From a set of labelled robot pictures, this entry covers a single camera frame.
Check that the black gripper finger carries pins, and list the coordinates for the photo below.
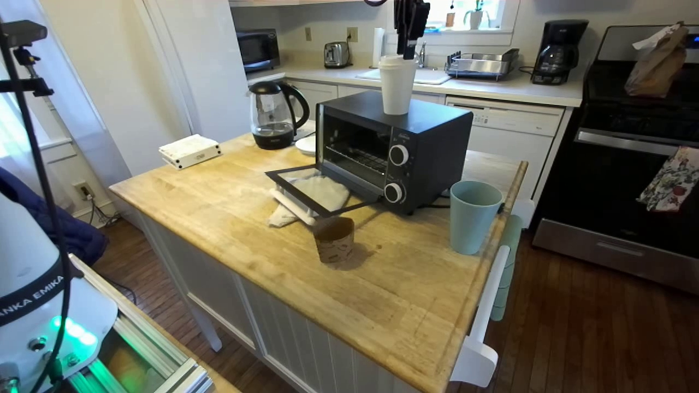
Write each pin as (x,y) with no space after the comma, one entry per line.
(420,17)
(402,25)

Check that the white coffee cup with lid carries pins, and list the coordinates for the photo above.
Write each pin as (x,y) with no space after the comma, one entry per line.
(396,88)

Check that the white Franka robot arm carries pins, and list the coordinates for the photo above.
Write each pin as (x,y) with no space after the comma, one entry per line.
(29,291)

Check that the black toaster oven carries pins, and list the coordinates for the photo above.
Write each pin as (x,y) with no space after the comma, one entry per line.
(429,145)

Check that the black coffee maker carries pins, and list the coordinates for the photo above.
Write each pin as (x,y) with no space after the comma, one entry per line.
(559,55)

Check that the teal plastic cup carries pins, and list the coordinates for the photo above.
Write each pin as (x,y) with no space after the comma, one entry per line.
(472,218)

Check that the brown cork cup sleeve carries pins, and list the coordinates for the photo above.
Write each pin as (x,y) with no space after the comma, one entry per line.
(336,242)

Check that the bottle with red label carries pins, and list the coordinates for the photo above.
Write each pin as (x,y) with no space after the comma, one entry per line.
(450,17)

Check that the white paper towel roll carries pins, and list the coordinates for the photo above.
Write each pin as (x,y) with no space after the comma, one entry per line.
(376,44)

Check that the chrome faucet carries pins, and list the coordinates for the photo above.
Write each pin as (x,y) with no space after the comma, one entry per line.
(422,60)

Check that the kitchen window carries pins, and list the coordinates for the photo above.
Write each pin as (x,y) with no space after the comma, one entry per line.
(466,12)

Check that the white pot on sill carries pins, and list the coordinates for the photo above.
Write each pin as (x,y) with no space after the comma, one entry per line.
(476,19)

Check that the white sink basin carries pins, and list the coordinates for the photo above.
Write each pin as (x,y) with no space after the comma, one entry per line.
(434,74)

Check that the silver toaster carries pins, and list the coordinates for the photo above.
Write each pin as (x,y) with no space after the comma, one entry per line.
(338,55)

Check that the metal dish rack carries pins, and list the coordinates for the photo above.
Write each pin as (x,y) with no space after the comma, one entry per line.
(482,65)

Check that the black microwave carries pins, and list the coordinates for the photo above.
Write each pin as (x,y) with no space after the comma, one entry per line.
(257,51)

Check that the white plate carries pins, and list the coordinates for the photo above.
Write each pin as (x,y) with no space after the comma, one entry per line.
(306,145)

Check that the glass electric kettle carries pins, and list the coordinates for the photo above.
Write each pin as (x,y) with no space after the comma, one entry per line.
(275,115)

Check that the brown paper bag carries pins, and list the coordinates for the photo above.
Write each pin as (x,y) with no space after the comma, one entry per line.
(656,68)

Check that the small white box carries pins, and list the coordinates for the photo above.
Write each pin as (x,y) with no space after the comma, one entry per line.
(189,151)

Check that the black kitchen stove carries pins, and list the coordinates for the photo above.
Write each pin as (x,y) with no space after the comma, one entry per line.
(613,187)

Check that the teal hanging towel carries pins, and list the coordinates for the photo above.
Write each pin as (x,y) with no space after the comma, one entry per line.
(507,275)

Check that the floral dish towel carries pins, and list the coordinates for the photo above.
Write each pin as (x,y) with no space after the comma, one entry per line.
(674,182)

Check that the wooden top kitchen island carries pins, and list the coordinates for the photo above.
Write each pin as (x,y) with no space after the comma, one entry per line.
(219,291)

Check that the white towel bar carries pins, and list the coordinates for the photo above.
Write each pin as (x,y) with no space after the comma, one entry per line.
(478,356)

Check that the dark blue cloth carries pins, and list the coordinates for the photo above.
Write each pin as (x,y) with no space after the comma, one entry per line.
(66,231)

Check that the wall power outlet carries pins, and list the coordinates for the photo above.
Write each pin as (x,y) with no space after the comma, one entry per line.
(308,32)
(353,35)

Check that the black camera on tripod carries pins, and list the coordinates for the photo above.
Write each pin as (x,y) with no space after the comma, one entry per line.
(22,32)

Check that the aluminium frame rail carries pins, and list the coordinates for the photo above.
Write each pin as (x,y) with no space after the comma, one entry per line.
(146,341)

